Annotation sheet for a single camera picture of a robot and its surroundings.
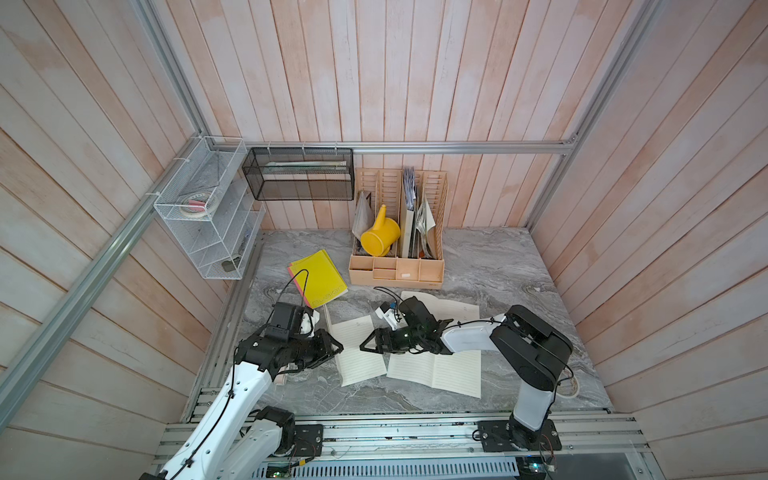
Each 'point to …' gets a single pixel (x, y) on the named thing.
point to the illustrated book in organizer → (425, 223)
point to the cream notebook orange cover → (353, 363)
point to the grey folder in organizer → (364, 218)
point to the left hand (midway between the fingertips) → (338, 354)
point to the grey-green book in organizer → (409, 219)
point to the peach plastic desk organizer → (399, 221)
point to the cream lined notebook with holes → (457, 372)
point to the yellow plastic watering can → (379, 240)
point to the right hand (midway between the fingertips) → (369, 348)
